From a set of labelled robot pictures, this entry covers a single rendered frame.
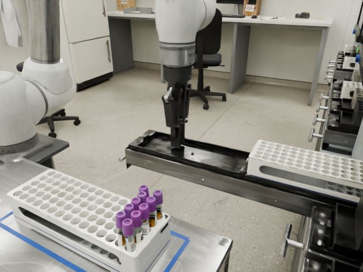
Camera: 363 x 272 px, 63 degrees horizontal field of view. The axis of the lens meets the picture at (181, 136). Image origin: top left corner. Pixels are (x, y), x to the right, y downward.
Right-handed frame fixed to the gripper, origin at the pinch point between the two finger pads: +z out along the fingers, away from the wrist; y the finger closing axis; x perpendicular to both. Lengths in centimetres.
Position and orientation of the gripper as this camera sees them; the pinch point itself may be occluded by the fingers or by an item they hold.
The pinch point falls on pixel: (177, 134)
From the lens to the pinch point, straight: 84.5
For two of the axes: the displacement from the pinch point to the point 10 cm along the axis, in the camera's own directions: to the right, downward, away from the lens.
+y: 4.5, -4.0, 7.9
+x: -8.9, -2.1, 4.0
